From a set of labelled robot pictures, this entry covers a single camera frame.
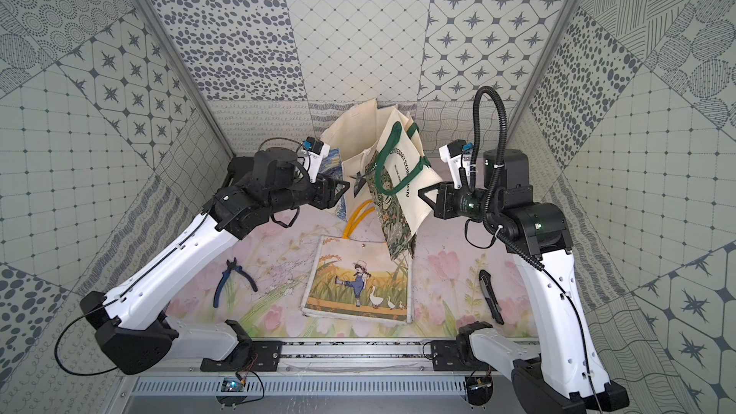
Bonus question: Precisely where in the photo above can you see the yellow-handled cartoon canvas bag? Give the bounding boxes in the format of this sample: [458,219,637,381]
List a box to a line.
[301,202,413,324]

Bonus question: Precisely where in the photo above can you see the blue-handled pliers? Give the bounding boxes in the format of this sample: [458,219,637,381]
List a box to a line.
[213,258,259,309]

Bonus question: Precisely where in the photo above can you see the left green circuit board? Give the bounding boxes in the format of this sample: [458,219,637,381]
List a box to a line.
[216,379,247,408]

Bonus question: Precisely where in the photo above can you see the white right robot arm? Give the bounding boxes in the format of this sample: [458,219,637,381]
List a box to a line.
[419,140,630,413]

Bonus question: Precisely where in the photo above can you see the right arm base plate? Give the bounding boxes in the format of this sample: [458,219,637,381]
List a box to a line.
[423,337,513,372]

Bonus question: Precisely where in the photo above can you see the right round circuit board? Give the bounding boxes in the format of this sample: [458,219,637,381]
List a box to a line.
[465,376,494,406]

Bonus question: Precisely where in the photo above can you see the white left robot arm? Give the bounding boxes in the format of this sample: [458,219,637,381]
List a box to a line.
[80,137,350,375]

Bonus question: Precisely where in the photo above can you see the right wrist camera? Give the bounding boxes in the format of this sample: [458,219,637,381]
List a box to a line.
[439,139,473,190]

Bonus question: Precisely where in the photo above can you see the starry night canvas bag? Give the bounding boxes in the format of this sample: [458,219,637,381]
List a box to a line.
[320,100,412,218]

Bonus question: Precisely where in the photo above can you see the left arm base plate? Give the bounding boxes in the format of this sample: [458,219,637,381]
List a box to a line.
[200,340,284,373]

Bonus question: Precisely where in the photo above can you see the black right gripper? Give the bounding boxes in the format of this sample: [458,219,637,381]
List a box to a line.
[418,181,501,225]

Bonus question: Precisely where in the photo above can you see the floral tulip table mat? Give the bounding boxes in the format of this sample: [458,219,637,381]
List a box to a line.
[166,206,537,338]

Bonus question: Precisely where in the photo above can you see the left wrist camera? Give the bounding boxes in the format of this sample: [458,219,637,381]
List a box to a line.
[303,137,331,183]

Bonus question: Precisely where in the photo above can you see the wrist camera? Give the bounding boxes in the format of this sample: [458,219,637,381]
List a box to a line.
[439,139,473,190]
[303,137,331,183]

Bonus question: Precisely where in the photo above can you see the black corrugated cable hose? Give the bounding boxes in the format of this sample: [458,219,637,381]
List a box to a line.
[470,85,510,214]

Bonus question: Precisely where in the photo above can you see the black plastic tool case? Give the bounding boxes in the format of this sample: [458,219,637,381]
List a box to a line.
[220,156,255,190]

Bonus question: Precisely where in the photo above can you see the green-handled floral canvas bag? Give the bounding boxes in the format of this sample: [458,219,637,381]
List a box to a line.
[360,107,441,260]

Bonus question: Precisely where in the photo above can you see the aluminium mounting rail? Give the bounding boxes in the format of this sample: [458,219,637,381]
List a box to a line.
[114,335,593,379]

